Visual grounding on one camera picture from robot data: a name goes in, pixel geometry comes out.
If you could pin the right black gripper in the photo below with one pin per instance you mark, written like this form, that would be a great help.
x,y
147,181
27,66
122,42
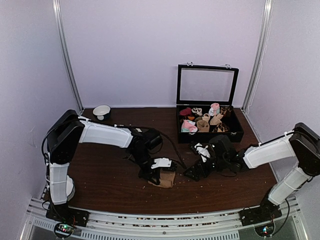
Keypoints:
x,y
200,165

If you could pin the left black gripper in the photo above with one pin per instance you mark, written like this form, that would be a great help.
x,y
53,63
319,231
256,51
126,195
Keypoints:
x,y
152,174

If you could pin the tan brown ribbed sock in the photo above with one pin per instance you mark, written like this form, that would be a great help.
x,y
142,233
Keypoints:
x,y
166,179

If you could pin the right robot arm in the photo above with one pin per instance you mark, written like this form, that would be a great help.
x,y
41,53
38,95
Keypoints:
x,y
301,142

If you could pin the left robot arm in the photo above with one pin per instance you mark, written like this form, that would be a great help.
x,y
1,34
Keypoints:
x,y
93,165

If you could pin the pink mint rolled sock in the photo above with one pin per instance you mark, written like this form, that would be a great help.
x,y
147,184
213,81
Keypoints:
x,y
188,126

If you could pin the tan rolled sock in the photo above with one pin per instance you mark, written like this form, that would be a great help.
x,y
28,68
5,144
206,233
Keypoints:
x,y
202,123

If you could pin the brown diamond rolled sock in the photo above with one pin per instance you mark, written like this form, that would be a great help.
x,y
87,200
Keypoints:
x,y
221,128

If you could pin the orange sock piece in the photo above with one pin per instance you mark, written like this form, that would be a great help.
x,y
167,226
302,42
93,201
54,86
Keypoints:
x,y
191,118

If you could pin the beige rolled sock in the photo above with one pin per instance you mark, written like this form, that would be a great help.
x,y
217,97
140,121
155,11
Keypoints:
x,y
216,119

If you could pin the black storage box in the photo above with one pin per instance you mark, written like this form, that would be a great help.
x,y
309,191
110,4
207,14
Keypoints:
x,y
235,134

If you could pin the dark red rolled sock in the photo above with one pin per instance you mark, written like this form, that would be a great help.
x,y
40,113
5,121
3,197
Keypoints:
x,y
186,112

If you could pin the cream brown rolled sock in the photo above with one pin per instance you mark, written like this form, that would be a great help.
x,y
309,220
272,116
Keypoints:
x,y
197,111

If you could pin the pink white rolled sock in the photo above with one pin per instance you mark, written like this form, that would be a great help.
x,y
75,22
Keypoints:
x,y
214,109

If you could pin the brown argyle rolled sock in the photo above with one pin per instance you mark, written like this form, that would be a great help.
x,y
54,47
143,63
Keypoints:
x,y
226,111

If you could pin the dark bowl white inside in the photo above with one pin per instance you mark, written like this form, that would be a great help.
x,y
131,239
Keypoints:
x,y
102,112

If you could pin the white scalloped bowl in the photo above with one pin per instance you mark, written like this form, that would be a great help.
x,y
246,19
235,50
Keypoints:
x,y
70,188

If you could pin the black glass box lid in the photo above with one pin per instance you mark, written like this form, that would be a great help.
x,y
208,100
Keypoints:
x,y
204,84

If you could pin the right round circuit board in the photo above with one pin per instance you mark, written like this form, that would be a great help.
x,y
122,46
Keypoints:
x,y
265,230

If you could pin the round circuit board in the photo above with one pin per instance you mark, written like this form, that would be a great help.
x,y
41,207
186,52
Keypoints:
x,y
265,230
63,230

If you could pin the left round circuit board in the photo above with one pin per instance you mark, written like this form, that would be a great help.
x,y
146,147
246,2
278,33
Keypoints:
x,y
63,230

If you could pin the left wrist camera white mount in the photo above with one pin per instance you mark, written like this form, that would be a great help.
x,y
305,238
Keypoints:
x,y
161,162

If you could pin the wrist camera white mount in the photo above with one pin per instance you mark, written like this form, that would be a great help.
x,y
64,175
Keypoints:
x,y
161,162
202,151

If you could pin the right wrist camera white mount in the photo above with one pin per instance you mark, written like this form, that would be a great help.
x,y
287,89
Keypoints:
x,y
202,151

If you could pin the front aluminium rail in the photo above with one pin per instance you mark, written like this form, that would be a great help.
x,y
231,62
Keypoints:
x,y
219,225

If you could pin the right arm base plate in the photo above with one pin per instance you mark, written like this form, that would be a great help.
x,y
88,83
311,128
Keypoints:
x,y
252,216

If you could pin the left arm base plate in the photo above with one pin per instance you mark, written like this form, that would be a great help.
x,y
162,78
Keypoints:
x,y
70,216

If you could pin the right aluminium frame post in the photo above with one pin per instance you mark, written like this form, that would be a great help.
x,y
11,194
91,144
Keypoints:
x,y
261,47

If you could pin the aluminium frame post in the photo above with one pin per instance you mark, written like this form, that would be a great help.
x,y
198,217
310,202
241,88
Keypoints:
x,y
261,47
65,53

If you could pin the left aluminium frame post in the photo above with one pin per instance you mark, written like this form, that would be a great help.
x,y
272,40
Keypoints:
x,y
65,53

